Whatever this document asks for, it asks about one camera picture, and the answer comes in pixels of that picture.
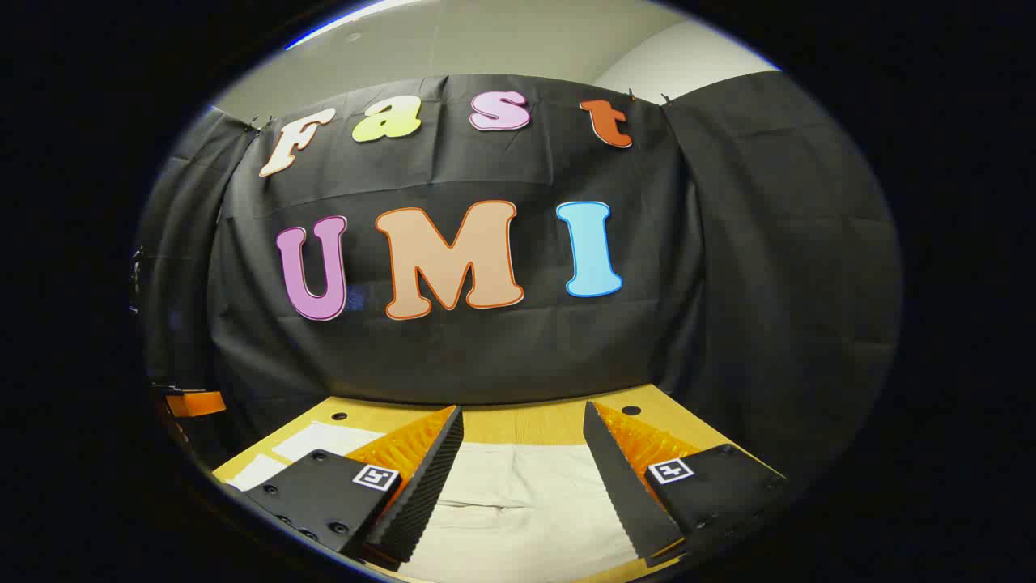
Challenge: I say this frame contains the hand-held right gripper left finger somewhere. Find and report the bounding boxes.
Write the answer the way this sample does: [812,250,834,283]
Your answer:
[243,405,465,566]

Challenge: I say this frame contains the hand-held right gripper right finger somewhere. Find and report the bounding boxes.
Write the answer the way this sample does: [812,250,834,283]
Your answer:
[583,400,791,568]

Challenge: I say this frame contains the white jeans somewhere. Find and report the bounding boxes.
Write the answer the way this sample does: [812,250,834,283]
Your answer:
[225,421,642,581]

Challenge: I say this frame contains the black backdrop cloth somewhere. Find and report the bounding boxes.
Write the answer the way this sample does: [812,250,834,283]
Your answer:
[134,71,903,479]

